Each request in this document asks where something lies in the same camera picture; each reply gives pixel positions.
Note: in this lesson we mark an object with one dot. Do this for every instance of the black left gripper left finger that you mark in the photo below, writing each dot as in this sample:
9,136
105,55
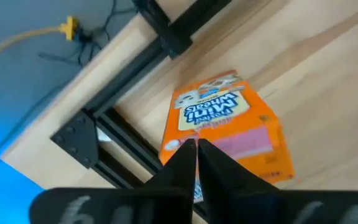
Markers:
179,174

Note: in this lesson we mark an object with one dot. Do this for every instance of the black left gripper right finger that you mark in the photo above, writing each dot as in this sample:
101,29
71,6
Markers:
219,177

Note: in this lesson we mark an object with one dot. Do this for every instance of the orange Frosted Mini-Wheats box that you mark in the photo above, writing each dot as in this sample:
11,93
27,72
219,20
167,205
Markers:
247,124

